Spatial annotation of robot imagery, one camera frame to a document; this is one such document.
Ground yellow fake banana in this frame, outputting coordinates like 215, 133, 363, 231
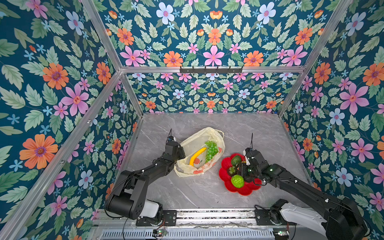
189, 147, 207, 166

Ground red flower-shaped plastic bowl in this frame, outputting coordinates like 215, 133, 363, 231
219, 153, 262, 196

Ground cream plastic fruit-print bag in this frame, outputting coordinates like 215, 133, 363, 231
174, 127, 226, 178

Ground green fake grapes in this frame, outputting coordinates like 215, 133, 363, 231
205, 141, 219, 163

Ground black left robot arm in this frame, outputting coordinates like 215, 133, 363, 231
105, 135, 186, 221

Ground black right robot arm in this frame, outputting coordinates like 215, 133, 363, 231
244, 148, 369, 240

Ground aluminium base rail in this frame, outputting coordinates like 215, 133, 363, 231
92, 207, 340, 230

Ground black hook rail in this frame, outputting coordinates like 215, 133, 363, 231
179, 66, 243, 75

